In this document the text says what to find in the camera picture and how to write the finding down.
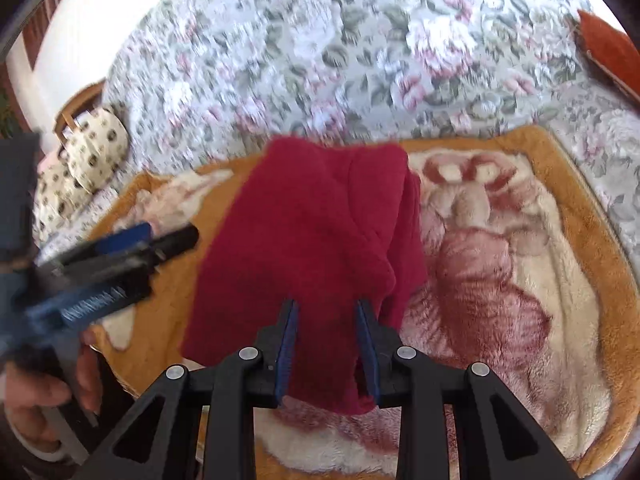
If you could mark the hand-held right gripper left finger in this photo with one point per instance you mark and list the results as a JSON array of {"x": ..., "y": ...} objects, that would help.
[{"x": 285, "y": 355}]

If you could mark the dark patterned wall hanging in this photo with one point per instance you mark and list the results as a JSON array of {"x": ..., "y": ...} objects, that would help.
[{"x": 10, "y": 105}]

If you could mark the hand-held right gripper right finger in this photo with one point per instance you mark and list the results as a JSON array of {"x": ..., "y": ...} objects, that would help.
[{"x": 367, "y": 350}]

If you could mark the brown wooden slatted panel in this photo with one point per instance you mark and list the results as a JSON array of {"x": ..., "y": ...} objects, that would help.
[{"x": 42, "y": 25}]

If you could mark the wooden chair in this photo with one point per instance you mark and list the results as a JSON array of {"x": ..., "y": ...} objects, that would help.
[{"x": 80, "y": 105}]

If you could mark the rust orange cushion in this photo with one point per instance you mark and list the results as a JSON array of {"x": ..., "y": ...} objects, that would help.
[{"x": 610, "y": 50}]

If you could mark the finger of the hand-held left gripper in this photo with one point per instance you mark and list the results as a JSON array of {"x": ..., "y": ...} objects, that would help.
[
  {"x": 127, "y": 240},
  {"x": 175, "y": 242}
]

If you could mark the orange-bordered plush floral blanket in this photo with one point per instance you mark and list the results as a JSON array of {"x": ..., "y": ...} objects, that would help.
[{"x": 500, "y": 270}]

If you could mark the pale pink box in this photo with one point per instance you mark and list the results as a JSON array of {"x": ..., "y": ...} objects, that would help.
[{"x": 52, "y": 161}]

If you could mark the dark red knit garment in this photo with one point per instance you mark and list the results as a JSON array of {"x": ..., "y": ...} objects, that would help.
[{"x": 310, "y": 220}]

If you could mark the floral bedspread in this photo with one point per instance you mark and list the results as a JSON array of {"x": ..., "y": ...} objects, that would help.
[{"x": 350, "y": 50}]

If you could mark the person's left hand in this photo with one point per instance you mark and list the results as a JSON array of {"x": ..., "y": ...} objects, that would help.
[{"x": 30, "y": 400}]

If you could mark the person's left forearm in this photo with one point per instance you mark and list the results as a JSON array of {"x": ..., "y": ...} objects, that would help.
[{"x": 25, "y": 465}]

